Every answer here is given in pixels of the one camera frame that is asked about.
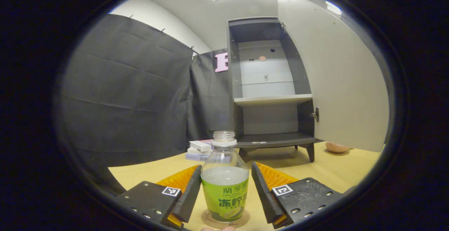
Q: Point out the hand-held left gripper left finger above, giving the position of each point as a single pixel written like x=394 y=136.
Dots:
x=187 y=197

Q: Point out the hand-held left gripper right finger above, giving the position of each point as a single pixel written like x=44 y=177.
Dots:
x=265 y=196

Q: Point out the round brown coaster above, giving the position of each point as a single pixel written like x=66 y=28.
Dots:
x=207 y=220

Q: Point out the green label plastic bottle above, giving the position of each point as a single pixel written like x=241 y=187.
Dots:
x=224 y=192

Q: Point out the dark grey cabinet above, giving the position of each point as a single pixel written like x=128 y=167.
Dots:
x=273 y=140

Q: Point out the beige cabinet door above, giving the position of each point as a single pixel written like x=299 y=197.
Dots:
x=343 y=83

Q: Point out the white flat box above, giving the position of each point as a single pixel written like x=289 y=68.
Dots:
x=196 y=151

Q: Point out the white box with pink edge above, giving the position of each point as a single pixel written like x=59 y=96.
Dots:
x=201 y=144

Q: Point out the pink plush toy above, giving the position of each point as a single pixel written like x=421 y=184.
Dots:
x=337 y=147

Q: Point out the black backdrop cloth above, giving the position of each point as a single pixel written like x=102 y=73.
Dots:
x=122 y=90

